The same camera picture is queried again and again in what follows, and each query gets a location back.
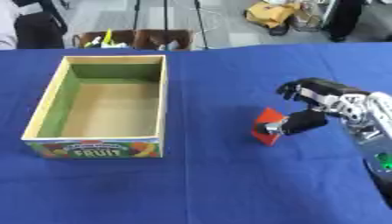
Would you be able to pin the brown cardboard box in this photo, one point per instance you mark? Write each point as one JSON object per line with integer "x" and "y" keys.
{"x": 148, "y": 38}

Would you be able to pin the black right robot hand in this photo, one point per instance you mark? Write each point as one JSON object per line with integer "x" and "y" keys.
{"x": 319, "y": 89}

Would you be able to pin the yellow-green toy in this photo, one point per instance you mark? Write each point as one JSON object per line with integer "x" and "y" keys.
{"x": 107, "y": 39}

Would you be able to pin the red rectangular block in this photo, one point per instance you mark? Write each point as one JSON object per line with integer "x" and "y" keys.
{"x": 266, "y": 116}

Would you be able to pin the person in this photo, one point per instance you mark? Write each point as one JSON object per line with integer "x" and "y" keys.
{"x": 344, "y": 19}
{"x": 35, "y": 26}

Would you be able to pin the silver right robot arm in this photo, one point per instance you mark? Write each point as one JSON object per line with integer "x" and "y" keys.
{"x": 375, "y": 128}

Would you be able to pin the black tripod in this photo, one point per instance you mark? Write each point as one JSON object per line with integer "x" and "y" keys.
{"x": 166, "y": 17}

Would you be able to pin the tan cardboard box green inside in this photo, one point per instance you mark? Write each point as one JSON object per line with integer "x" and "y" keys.
{"x": 102, "y": 108}

